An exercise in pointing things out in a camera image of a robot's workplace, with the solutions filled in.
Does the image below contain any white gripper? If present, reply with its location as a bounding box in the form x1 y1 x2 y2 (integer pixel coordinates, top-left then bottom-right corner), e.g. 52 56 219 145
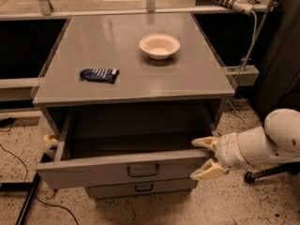
190 132 248 181

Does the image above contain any grey top drawer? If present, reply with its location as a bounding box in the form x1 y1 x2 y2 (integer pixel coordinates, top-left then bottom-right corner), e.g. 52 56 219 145
37 103 212 188

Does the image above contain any grey drawer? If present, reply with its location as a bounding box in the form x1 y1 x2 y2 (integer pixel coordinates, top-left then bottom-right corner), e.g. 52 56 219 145
85 178 197 199
37 103 212 188

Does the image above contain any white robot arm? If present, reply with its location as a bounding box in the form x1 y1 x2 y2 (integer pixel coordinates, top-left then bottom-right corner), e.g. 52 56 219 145
190 109 300 181

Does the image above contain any grey drawer cabinet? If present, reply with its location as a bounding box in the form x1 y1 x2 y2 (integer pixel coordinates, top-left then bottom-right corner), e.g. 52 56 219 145
30 11 236 201

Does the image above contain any grey bottom drawer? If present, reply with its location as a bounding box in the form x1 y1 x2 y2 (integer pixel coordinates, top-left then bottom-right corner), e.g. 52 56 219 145
85 178 197 199

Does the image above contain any white paper bowl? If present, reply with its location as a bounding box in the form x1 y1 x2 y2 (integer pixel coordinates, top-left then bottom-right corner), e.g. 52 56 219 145
139 34 181 60

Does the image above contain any blue striped snack packet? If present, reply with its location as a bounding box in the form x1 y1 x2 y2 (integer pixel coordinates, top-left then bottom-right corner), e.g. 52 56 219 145
80 68 119 84

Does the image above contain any white power strip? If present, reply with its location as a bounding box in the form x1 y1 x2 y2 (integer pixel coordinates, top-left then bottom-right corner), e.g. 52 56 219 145
211 0 254 16

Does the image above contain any black floor stand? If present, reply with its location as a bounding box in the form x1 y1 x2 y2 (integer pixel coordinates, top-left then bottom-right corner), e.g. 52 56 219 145
0 173 41 225

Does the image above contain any white power cable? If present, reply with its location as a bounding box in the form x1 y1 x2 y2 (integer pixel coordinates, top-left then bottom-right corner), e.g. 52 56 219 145
232 10 259 80

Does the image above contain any black floor cable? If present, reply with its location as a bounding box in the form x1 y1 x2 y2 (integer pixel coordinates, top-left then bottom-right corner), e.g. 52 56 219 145
0 122 80 225

